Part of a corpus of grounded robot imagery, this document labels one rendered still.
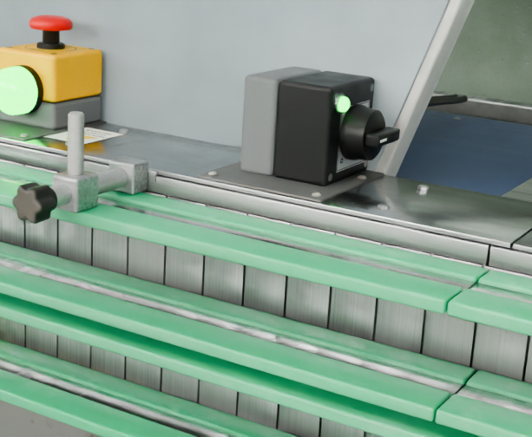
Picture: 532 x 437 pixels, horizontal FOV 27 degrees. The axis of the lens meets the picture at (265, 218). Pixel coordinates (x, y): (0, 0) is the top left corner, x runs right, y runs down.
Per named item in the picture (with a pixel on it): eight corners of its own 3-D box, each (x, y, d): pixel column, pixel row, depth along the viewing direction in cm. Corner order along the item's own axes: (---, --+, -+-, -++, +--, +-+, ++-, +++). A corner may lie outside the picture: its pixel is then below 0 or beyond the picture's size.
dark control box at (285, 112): (288, 154, 96) (238, 171, 89) (294, 64, 94) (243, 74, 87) (372, 170, 92) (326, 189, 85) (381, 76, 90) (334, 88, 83)
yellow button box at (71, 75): (49, 110, 109) (-3, 120, 103) (50, 35, 107) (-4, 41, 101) (105, 120, 106) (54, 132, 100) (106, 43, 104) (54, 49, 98)
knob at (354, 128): (361, 154, 90) (399, 160, 88) (337, 163, 86) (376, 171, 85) (366, 101, 89) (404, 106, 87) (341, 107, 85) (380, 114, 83)
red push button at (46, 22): (20, 51, 102) (19, 15, 101) (49, 48, 105) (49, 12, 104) (52, 56, 100) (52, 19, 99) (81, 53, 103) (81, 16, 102)
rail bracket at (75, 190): (118, 184, 90) (4, 218, 79) (121, 96, 88) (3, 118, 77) (158, 192, 88) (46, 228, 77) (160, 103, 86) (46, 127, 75)
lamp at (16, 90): (7, 109, 102) (-17, 114, 99) (6, 61, 101) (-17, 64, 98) (43, 116, 100) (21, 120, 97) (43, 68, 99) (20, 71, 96)
